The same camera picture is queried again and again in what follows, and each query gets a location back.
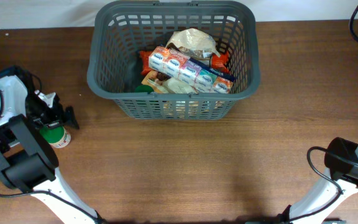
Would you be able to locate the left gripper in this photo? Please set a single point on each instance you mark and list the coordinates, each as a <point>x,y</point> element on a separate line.
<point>59,116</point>

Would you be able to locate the green lid jar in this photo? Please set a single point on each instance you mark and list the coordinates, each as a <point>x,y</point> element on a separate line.
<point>144,89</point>
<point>58,137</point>

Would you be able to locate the orange snack pouch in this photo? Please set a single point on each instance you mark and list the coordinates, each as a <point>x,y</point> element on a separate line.
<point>162,83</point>

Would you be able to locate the grey plastic basket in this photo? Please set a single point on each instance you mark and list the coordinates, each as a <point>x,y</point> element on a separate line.
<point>123,28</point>

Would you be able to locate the blue tissue multipack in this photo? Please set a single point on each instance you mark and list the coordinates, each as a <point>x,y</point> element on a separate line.
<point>200,76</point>

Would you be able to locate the beige paper bag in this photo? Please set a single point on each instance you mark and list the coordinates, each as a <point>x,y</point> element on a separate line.
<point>194,43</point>

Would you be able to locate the orange pasta packet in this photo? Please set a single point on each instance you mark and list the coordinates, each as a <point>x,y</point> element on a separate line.
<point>215,62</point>

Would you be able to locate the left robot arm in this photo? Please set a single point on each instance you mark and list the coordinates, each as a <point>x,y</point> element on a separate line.
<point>32,126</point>

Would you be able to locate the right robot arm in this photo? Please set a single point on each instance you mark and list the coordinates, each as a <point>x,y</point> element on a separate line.
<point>337,167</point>

